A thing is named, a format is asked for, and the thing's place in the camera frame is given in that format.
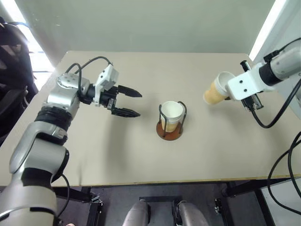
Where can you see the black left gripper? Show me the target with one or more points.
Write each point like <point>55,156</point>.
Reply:
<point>108,99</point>

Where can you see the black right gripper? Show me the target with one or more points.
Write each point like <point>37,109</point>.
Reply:
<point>252,102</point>

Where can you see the ribbed tan paper cup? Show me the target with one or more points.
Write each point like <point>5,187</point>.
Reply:
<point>171,127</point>
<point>171,110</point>
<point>212,94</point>

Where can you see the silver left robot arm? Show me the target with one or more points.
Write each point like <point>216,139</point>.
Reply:
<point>61,99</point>

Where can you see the grey rounded shape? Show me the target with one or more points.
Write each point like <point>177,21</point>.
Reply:
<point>190,214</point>
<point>137,214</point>

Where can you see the black office chair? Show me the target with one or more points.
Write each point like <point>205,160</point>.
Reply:
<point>14,70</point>

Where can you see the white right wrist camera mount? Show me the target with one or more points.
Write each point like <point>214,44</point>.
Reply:
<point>244,82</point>

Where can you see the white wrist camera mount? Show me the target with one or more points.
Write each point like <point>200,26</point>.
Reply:
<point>244,82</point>
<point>109,75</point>

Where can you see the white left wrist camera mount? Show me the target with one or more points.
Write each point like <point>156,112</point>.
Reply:
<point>109,75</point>

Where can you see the black metal table frame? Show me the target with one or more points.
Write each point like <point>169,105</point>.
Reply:
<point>247,186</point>

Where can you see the black flat base plate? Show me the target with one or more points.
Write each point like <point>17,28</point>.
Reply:
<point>160,199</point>

